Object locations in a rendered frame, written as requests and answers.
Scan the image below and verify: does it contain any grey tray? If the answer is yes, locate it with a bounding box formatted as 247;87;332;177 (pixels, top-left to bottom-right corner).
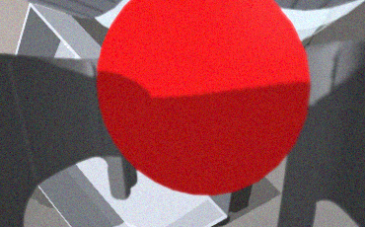
15;3;231;227

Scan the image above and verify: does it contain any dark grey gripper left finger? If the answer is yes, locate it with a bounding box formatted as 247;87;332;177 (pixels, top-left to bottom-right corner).
0;53;138;227

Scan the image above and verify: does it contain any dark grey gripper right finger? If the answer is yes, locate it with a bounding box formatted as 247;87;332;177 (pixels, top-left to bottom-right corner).
277;38;365;227

